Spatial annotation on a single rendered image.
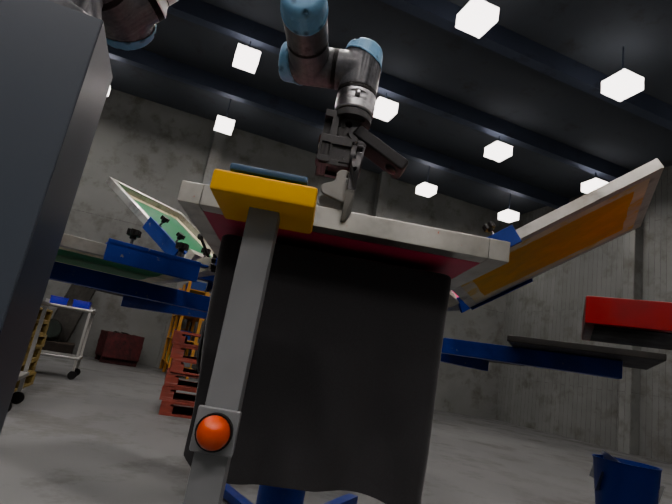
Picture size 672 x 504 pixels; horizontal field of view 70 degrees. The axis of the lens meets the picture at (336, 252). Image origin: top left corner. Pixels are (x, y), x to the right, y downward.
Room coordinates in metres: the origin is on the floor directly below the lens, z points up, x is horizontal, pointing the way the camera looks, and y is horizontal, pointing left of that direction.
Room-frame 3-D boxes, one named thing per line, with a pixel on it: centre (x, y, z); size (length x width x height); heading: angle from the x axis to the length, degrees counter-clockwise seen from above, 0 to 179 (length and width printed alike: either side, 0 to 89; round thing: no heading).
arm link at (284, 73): (0.81, 0.11, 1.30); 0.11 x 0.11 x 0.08; 87
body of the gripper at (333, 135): (0.81, 0.02, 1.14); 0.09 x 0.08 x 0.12; 92
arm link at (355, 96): (0.81, 0.01, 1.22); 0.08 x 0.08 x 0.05
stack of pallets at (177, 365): (5.47, 1.04, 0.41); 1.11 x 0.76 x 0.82; 105
